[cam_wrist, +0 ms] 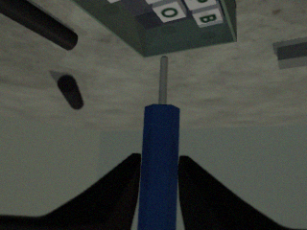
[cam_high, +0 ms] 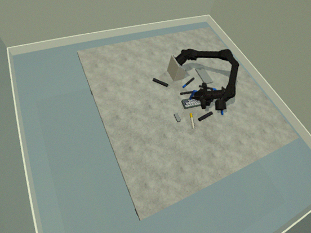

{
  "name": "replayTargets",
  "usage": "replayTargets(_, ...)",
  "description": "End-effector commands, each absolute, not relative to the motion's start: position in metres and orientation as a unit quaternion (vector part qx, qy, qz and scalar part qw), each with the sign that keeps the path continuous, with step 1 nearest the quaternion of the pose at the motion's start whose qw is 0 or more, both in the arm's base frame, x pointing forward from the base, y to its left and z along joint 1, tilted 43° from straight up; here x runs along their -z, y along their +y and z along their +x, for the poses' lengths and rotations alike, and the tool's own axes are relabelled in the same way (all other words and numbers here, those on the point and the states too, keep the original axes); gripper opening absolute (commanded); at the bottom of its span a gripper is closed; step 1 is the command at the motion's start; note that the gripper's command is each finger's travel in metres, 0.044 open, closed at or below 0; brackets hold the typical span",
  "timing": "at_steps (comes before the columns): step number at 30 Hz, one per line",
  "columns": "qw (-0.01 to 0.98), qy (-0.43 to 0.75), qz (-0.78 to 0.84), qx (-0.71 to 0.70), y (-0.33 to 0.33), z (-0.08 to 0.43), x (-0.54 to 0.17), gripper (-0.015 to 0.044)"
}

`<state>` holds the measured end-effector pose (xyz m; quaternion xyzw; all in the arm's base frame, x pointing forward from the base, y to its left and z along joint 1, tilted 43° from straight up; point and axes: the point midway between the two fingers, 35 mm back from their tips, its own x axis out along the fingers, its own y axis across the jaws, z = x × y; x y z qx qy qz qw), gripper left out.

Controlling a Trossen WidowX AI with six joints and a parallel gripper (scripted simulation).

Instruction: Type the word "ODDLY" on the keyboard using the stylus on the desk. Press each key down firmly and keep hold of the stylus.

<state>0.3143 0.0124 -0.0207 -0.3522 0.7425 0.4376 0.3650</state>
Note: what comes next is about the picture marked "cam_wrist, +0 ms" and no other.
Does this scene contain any blue stylus with grey tip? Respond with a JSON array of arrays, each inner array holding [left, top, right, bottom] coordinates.
[[137, 56, 179, 230]]

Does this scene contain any keyboard with white letter keys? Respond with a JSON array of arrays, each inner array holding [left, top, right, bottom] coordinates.
[[68, 0, 238, 58]]

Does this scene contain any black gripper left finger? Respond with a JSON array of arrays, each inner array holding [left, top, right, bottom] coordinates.
[[0, 153, 141, 230]]

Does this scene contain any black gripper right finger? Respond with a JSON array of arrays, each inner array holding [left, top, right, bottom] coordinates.
[[177, 155, 300, 230]]

